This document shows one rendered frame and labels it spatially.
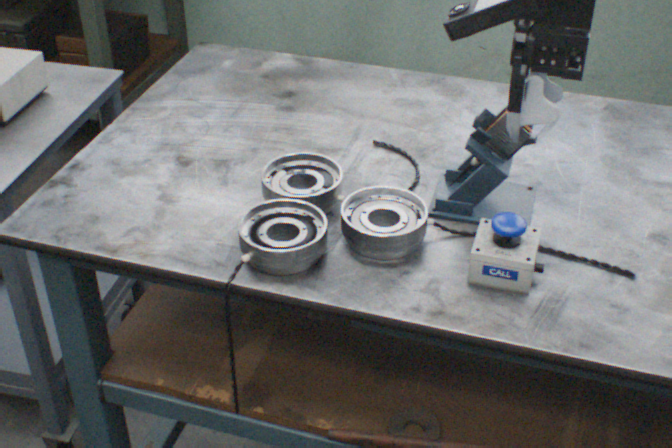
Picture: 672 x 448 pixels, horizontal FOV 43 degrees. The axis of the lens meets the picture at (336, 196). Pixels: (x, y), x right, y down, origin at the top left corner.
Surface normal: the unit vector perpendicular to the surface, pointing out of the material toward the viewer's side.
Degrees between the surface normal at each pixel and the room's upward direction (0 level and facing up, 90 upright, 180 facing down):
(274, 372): 0
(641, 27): 90
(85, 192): 0
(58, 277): 90
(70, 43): 90
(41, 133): 0
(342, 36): 90
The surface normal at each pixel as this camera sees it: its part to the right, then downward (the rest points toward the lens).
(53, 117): 0.00, -0.83
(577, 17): -0.29, 0.54
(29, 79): 0.97, 0.14
